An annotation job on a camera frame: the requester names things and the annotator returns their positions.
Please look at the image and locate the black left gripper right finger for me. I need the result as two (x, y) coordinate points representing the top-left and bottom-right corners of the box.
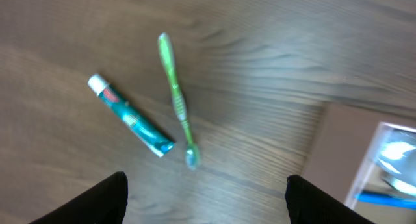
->
(285, 175), (373, 224)

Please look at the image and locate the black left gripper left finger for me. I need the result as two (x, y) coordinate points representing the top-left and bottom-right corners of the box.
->
(32, 171), (128, 224)

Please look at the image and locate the green white toothbrush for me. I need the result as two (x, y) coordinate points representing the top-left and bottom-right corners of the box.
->
(157, 32), (200, 170)

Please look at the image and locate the pink cardboard box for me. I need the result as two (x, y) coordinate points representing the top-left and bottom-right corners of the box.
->
(301, 104), (415, 223)

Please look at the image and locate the blue disposable razor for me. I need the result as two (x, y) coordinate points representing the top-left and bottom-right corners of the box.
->
(355, 191), (415, 210)

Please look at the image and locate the clear pump soap bottle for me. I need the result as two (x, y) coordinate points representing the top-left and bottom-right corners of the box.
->
(376, 129), (415, 197)

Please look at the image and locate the toothpaste tube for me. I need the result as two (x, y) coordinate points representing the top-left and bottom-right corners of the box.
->
(88, 74), (175, 157)

